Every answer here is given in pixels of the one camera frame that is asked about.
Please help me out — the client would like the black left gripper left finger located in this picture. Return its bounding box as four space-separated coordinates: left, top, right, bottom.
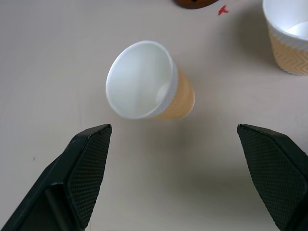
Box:
0 124 113 231

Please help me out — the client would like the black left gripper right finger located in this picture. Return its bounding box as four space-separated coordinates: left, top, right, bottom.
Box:
236 123 308 231

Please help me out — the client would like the orange ribbed paper cup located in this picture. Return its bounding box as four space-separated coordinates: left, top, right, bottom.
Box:
105 40 196 121
262 0 308 77

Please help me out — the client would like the brown wooden holder base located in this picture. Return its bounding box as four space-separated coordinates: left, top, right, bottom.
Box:
173 0 218 10

